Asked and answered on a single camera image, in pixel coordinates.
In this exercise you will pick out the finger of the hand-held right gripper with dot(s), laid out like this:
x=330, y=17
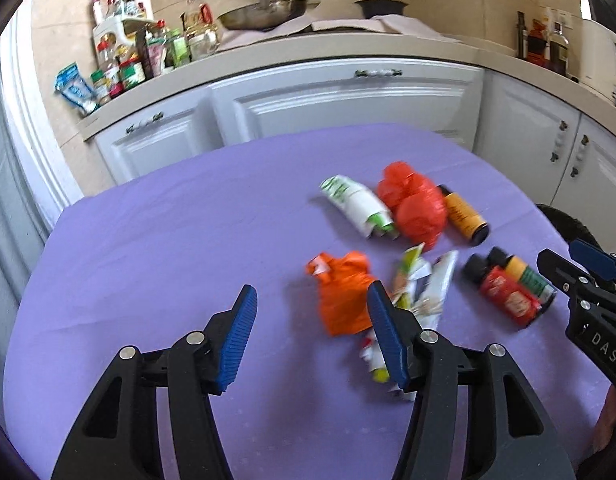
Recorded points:
x=550, y=262
x=593, y=257

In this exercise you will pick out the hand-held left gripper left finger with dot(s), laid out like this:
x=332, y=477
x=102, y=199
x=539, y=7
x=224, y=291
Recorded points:
x=235, y=340

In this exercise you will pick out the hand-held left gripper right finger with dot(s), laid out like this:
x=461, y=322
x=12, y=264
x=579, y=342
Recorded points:
x=388, y=335

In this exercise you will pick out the green label small bottle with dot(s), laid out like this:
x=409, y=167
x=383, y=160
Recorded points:
x=528, y=275

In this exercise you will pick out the black trash bin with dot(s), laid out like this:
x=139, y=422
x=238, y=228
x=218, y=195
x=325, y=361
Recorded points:
x=568, y=225

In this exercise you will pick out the red label small bottle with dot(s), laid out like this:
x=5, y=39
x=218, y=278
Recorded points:
x=508, y=297

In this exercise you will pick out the small orange plastic bag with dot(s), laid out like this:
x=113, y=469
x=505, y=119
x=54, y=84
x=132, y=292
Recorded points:
x=343, y=295

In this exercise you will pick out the torn white green wrapper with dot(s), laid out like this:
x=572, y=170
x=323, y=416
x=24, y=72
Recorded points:
x=408, y=270

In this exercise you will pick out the narrow white sachet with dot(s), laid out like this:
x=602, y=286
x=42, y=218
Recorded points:
x=438, y=285

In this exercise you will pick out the yellow label small bottle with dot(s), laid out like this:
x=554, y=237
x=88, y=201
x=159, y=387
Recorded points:
x=463, y=215

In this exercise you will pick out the large orange plastic bag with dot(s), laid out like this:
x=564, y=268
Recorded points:
x=418, y=210

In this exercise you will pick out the purple tablecloth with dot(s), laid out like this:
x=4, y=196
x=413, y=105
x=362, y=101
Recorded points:
x=163, y=235

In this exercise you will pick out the narrow white cabinet door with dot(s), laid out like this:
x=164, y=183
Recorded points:
x=518, y=125

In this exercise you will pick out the white electric kettle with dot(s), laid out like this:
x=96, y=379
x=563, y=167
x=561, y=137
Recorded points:
x=598, y=55

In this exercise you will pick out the small white cabinet door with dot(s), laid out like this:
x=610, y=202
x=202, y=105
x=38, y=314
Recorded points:
x=158, y=150

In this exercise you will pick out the dark sauce bottle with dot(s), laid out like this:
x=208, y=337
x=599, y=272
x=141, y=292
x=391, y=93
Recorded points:
x=559, y=52

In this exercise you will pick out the red seasoning packet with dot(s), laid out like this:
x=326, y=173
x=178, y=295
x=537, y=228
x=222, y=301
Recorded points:
x=538, y=42

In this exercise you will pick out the dark olive oil bottle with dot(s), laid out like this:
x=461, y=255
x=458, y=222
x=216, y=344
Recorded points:
x=521, y=35

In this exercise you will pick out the wide white cabinet drawer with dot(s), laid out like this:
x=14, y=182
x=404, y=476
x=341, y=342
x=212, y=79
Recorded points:
x=338, y=105

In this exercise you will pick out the beige stove cover cloth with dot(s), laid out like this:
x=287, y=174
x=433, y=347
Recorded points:
x=398, y=25

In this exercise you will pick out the blue white packet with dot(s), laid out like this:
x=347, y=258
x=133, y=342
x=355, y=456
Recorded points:
x=75, y=87

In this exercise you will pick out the cluster of condiment bottles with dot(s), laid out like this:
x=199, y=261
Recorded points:
x=153, y=50

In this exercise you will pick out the black lidded pot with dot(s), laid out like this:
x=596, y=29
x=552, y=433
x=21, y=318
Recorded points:
x=380, y=6

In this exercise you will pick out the steel wok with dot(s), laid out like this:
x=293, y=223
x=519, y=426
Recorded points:
x=258, y=16

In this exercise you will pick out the white spice rack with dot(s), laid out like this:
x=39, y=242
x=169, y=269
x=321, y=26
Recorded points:
x=120, y=24

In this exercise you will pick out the white paper towel roll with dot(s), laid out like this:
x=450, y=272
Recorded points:
x=140, y=2

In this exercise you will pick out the white door frame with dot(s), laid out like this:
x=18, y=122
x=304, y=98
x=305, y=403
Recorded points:
x=33, y=125

